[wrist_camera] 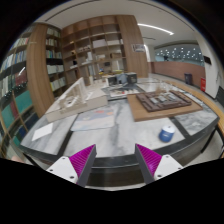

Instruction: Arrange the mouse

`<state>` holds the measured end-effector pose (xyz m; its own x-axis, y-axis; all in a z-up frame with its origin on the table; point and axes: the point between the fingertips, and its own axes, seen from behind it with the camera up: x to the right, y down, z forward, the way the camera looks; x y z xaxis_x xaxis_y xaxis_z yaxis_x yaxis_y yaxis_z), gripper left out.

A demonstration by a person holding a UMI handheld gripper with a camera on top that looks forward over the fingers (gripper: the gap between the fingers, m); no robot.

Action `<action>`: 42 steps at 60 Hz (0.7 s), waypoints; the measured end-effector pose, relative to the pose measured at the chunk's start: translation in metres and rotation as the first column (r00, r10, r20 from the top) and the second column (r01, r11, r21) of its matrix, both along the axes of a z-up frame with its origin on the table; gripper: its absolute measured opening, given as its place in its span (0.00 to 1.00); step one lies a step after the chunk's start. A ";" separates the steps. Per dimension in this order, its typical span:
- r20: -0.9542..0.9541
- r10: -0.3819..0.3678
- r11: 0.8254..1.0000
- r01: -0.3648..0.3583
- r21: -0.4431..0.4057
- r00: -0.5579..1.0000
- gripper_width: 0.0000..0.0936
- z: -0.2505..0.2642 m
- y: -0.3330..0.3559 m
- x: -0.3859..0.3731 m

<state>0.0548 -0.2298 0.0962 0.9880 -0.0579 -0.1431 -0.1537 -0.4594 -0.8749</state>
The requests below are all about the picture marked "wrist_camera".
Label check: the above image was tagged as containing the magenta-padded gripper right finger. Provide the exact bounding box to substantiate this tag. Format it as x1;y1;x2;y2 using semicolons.
134;143;184;185

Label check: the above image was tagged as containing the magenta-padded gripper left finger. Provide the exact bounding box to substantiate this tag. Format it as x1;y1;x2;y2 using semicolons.
45;143;98;188

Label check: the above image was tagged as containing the blue and white computer mouse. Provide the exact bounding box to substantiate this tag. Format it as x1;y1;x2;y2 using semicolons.
158;124;177;143

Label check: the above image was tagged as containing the white paper sheet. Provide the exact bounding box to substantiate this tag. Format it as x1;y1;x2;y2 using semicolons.
31;122;54;142

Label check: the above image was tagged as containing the brown model on wooden board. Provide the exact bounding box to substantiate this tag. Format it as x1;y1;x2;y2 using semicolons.
126;89;204;123

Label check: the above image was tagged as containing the white architectural model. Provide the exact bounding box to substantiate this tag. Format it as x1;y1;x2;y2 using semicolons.
44;77;109;124

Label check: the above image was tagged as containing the red box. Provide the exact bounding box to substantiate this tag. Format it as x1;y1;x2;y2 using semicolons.
199;77;207;93

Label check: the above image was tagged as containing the dark trash bin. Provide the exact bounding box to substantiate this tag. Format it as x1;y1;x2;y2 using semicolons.
184;72;193;85

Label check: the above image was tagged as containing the bookshelf with books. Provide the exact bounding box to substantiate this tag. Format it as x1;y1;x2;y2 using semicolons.
0;22;68;158

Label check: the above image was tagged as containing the wooden reception counter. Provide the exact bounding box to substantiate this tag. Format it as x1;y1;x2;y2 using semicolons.
151;60;206;89

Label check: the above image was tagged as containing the grey building model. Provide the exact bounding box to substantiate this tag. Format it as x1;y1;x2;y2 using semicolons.
106;71;138;87

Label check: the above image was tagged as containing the group of small ceiling lights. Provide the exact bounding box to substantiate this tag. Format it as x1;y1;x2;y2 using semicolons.
155;45;203;60

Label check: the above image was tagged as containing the wooden shelf unit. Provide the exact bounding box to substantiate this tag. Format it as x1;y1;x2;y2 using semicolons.
59;14;150;88

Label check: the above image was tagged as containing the long ceiling light strip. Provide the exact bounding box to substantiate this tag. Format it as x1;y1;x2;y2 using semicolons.
137;22;175;36

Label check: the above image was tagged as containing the wall poster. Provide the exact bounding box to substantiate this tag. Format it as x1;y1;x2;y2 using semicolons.
131;43;147;54

